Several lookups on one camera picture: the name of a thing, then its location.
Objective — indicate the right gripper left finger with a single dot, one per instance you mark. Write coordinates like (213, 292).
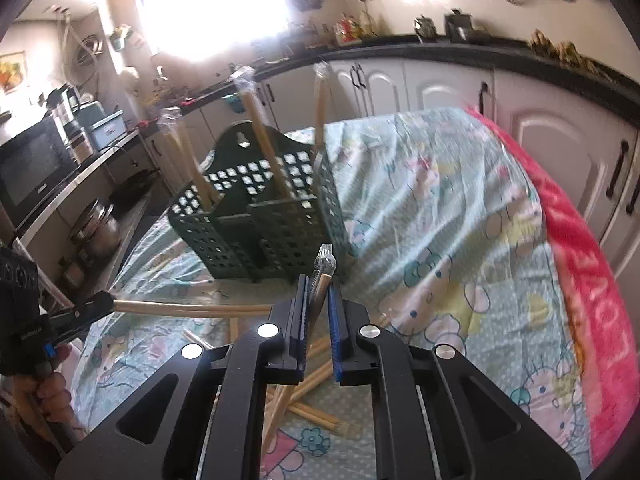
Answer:
(298, 328)

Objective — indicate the framed fruit picture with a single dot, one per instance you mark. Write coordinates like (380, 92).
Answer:
(12, 70)

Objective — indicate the steel teapot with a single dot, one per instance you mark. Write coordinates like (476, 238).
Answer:
(425, 29)

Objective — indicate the pink towel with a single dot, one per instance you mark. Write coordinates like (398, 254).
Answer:
(597, 316)

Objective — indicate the chopsticks pair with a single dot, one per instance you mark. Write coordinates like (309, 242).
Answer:
(321, 94)
(245, 84)
(172, 126)

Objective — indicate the floral light blue cloth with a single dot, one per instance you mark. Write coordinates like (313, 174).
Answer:
(447, 244)

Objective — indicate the blue plastic box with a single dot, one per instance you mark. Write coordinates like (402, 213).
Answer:
(107, 131)

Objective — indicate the black microwave oven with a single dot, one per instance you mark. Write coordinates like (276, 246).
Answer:
(33, 164)

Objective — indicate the person's left hand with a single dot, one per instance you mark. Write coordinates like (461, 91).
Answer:
(52, 396)

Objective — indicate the black blender jug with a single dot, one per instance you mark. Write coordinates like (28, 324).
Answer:
(63, 104)

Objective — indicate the dark steel kettle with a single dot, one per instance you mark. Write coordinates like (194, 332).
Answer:
(458, 26)

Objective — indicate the red condiment bottle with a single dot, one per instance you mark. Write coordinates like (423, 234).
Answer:
(346, 32)

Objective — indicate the teal hanging bin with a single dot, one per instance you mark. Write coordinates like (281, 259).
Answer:
(234, 101)

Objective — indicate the dark green utensil basket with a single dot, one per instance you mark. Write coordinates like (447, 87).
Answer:
(254, 232)

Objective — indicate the steel pot on shelf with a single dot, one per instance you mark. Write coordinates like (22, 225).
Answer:
(96, 231)

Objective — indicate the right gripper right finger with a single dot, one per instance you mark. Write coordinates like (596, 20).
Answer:
(338, 328)

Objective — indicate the dried ginger pile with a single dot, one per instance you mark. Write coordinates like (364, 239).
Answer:
(565, 53)

